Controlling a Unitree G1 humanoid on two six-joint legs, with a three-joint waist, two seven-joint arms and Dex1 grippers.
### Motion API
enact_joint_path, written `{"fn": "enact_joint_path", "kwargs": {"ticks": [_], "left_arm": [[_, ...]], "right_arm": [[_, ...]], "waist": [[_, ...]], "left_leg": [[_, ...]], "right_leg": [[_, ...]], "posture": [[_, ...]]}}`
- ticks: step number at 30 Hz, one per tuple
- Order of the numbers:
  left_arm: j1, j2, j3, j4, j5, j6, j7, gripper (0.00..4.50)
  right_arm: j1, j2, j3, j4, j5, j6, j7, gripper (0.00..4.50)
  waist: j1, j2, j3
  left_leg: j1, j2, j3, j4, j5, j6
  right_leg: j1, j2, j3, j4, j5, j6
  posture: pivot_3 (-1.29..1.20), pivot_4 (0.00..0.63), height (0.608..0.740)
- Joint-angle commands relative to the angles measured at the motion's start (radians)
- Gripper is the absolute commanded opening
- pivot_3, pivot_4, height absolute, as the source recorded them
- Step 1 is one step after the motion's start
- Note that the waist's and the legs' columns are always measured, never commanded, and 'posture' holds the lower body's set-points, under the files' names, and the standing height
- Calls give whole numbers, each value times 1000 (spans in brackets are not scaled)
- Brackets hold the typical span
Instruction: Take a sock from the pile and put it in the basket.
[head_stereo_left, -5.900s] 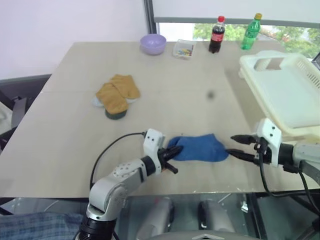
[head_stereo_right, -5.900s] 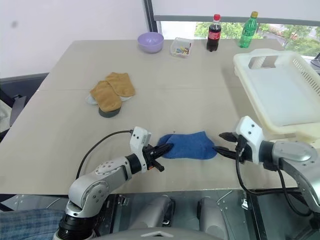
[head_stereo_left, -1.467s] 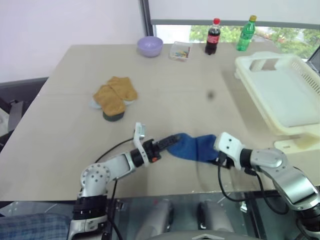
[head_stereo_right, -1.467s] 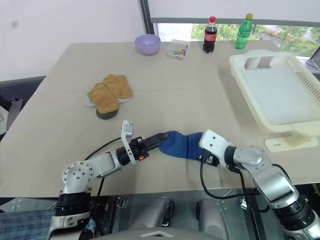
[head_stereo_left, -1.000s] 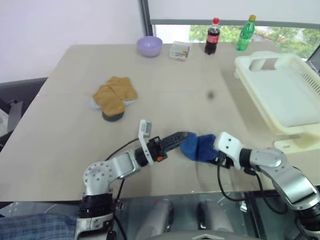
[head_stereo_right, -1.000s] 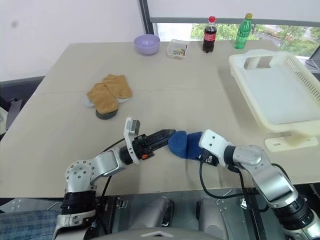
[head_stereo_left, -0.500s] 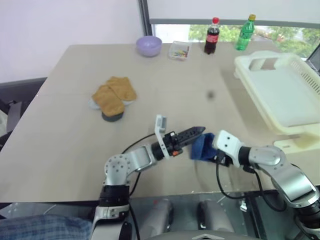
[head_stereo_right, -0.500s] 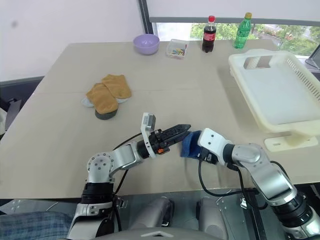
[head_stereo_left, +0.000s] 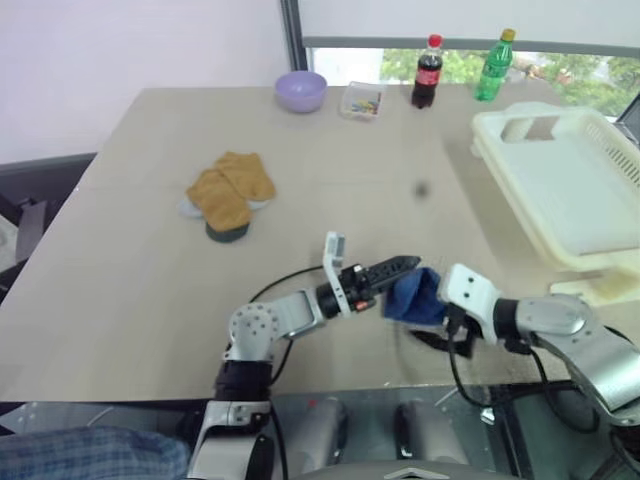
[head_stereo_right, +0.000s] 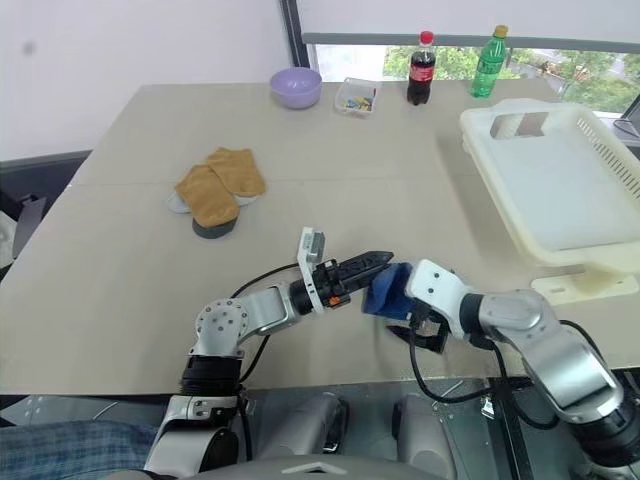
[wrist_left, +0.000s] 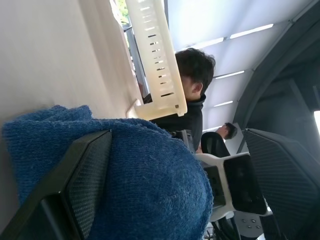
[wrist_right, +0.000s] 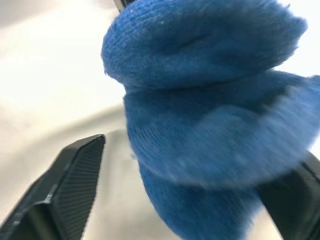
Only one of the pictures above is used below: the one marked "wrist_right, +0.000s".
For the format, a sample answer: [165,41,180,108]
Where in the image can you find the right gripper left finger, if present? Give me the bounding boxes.
[0,133,107,240]

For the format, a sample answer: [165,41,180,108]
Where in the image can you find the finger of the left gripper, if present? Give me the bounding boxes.
[113,0,134,14]

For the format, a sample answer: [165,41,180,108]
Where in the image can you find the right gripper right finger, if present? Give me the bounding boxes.
[256,151,320,240]

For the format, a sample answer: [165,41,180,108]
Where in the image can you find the blue sock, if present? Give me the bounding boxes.
[100,0,320,240]

